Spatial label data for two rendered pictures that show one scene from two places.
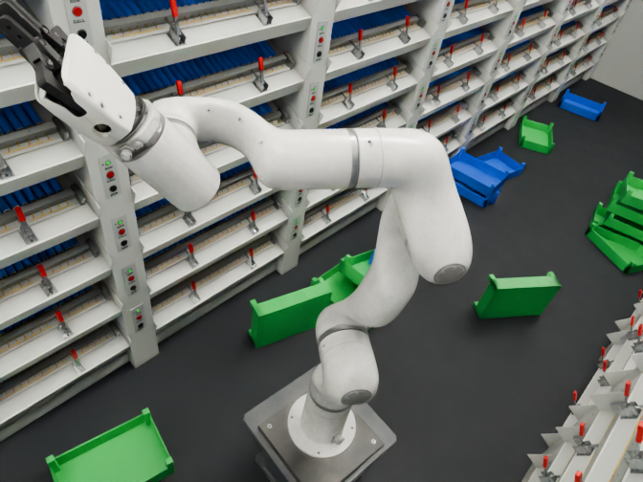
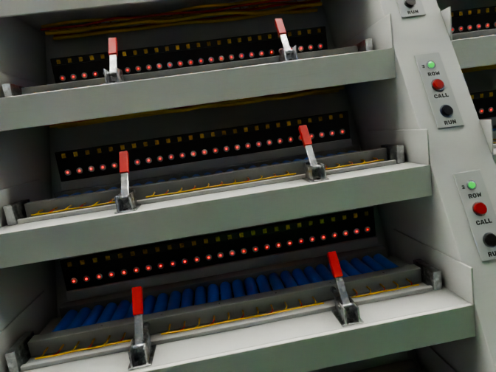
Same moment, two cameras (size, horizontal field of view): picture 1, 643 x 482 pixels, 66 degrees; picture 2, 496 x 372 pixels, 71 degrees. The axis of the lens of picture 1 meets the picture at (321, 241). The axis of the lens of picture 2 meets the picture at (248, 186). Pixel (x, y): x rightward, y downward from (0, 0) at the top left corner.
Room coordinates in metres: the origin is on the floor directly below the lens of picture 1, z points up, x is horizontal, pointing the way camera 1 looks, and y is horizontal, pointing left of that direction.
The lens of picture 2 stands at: (0.91, -0.04, 0.42)
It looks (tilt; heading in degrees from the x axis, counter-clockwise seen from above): 14 degrees up; 48
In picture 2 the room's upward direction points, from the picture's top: 10 degrees counter-clockwise
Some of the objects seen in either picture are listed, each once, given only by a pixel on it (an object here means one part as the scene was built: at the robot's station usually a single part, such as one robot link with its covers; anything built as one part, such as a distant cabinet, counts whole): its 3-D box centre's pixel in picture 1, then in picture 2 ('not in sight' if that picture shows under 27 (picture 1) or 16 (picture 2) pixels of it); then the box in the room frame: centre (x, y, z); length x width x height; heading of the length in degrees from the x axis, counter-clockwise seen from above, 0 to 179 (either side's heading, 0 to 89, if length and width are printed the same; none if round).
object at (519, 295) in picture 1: (516, 295); not in sight; (1.47, -0.86, 0.10); 0.30 x 0.08 x 0.20; 107
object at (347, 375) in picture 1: (343, 376); not in sight; (0.62, -0.11, 0.61); 0.19 x 0.12 x 0.24; 17
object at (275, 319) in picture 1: (289, 312); not in sight; (1.16, 0.07, 0.10); 0.30 x 0.08 x 0.20; 126
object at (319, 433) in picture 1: (326, 407); not in sight; (0.64, -0.10, 0.39); 0.19 x 0.19 x 0.18
